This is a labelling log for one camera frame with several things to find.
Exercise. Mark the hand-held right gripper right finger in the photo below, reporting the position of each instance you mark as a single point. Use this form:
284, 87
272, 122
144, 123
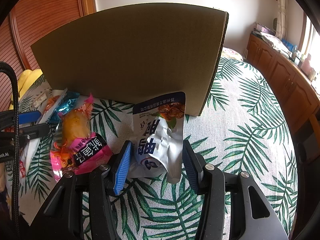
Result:
191, 165

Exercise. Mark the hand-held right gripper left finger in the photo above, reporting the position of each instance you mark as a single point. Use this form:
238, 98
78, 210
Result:
122, 167

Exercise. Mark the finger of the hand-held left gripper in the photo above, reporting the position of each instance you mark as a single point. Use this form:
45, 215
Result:
30, 117
35, 130

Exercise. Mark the white red snack packet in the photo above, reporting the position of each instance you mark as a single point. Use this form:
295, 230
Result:
40, 100

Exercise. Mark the large white chicken feet packet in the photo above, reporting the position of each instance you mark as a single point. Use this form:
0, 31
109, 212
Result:
52, 102

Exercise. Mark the teal snack packet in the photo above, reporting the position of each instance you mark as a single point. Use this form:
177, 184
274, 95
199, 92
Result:
67, 106

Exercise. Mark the pink snack packet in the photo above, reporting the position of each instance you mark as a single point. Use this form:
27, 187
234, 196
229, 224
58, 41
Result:
82, 152

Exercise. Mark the silver white snack packet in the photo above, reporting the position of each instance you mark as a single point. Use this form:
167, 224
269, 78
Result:
160, 135

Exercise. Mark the brown cardboard box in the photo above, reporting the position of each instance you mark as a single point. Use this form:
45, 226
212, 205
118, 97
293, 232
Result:
130, 55

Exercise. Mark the yellow plush toy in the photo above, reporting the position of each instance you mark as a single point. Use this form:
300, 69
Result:
27, 78

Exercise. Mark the leaf print bedsheet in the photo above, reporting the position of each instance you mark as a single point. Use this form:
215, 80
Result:
237, 142

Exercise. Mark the wooden slatted wardrobe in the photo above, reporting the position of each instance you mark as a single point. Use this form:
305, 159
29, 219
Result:
50, 12

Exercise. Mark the floral blanket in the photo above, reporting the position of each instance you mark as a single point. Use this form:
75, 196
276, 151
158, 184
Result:
231, 53

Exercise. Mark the long wooden cabinet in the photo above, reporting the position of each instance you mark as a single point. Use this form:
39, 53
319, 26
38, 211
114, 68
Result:
282, 72

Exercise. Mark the stack of folded cloths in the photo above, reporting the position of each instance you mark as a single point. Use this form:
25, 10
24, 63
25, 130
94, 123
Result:
270, 40

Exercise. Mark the pink bottle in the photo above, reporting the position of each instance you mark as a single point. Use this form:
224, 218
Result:
306, 63

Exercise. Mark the blue packs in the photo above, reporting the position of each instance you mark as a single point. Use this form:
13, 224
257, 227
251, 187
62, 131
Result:
288, 45

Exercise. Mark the pink box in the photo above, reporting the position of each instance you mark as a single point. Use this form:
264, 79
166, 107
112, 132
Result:
262, 27

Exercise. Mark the small dark fan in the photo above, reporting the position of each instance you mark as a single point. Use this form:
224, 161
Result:
275, 27

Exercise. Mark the wooden framed window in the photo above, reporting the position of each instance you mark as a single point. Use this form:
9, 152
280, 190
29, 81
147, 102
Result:
311, 37

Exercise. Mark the patterned beige curtain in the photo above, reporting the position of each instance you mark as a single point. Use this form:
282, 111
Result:
282, 10

